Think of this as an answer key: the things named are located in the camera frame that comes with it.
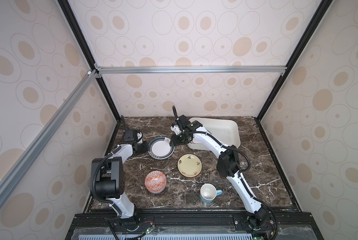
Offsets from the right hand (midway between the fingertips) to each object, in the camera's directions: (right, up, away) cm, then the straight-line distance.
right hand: (172, 143), depth 96 cm
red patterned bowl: (-9, -21, -12) cm, 26 cm away
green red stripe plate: (-10, -4, +9) cm, 14 cm away
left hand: (-13, 0, -1) cm, 14 cm away
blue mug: (+20, -26, -15) cm, 36 cm away
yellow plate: (+11, -14, -3) cm, 18 cm away
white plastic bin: (+39, +8, +16) cm, 43 cm away
